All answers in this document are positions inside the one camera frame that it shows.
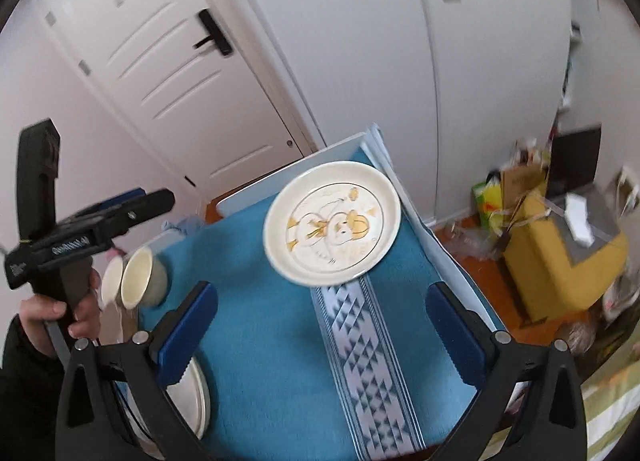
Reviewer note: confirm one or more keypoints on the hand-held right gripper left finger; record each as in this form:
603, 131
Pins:
187, 336

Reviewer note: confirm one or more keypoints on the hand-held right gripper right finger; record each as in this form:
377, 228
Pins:
452, 331

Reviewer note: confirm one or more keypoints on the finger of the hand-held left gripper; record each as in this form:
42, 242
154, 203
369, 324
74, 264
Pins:
125, 198
150, 206

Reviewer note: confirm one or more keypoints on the cream bowl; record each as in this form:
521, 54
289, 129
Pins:
142, 278

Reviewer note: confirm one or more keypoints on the cream cartoon print plate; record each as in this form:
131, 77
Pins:
330, 226

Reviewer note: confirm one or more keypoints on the person's left forearm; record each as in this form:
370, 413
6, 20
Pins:
25, 401

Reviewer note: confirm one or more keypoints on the person's left hand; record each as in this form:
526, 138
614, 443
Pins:
40, 316

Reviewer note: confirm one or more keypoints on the light blue cloth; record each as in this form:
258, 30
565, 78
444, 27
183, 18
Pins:
187, 226

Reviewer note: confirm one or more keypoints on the plain cream plate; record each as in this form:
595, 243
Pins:
192, 401

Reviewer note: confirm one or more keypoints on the blue patterned tablecloth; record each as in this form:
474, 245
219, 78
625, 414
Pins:
260, 331

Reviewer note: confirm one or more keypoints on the clear plastic bag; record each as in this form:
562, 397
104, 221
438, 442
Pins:
472, 241

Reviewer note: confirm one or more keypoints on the yellow ottoman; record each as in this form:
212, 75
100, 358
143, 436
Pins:
540, 266

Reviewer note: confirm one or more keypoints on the white table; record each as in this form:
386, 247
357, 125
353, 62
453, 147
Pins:
260, 186

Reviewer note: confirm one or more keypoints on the green bag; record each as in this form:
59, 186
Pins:
487, 203

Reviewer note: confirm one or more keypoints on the white door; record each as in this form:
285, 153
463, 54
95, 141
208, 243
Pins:
150, 66

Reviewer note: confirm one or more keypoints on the brown paper bag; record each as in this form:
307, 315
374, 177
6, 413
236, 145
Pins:
520, 186

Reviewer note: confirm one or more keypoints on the white paper sheet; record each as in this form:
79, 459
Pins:
577, 221

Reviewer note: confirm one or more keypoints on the striped yellow-green bedding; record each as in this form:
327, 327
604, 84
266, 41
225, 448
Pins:
605, 401

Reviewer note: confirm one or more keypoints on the white plastic bag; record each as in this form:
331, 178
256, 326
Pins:
620, 298

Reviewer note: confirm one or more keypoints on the black box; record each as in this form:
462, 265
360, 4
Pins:
572, 161

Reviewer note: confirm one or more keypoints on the white wardrobe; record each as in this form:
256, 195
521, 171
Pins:
375, 41

